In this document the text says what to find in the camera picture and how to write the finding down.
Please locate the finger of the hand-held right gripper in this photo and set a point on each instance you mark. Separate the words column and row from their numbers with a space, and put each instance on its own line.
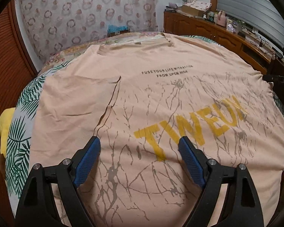
column 280, row 79

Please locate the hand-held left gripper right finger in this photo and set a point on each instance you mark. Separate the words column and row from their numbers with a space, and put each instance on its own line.
column 190, row 158

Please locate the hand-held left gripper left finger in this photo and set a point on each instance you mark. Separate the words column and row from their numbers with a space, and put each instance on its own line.
column 88, row 156

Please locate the beige printed t-shirt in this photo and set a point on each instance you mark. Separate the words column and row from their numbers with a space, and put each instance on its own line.
column 156, row 94

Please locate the leaf and flower printed blanket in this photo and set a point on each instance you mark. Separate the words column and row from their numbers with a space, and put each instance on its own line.
column 21, row 146

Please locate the purple tissue pack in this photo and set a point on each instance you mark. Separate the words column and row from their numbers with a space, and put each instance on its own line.
column 232, row 28

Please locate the window blind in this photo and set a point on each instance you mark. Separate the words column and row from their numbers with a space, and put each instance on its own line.
column 246, row 2

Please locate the yellow plush toy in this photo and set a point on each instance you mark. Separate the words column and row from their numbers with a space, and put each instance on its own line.
column 6, row 125

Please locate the wooden cabinet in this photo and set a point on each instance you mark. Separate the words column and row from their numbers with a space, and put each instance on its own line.
column 203, row 29

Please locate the floral cloth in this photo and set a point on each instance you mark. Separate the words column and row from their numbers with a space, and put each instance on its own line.
column 200, row 4

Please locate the cardboard box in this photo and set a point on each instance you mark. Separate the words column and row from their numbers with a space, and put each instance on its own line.
column 191, row 10

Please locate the blue fabric item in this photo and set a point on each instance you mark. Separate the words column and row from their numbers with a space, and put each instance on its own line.
column 118, row 29

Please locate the circle patterned lace curtain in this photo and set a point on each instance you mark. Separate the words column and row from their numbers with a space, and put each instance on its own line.
column 85, row 9

